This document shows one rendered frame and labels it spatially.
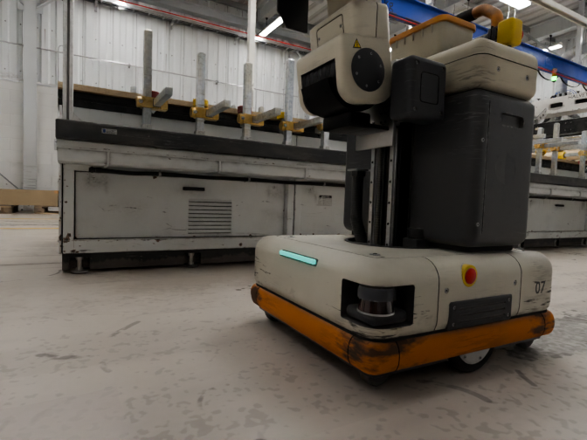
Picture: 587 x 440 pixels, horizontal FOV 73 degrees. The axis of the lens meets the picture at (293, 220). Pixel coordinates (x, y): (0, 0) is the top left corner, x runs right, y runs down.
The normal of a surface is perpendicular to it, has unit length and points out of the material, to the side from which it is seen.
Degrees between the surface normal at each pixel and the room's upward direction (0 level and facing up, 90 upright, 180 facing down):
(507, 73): 90
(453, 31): 92
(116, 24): 90
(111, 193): 90
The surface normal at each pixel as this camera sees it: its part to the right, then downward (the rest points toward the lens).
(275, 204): 0.49, 0.07
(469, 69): -0.88, 0.00
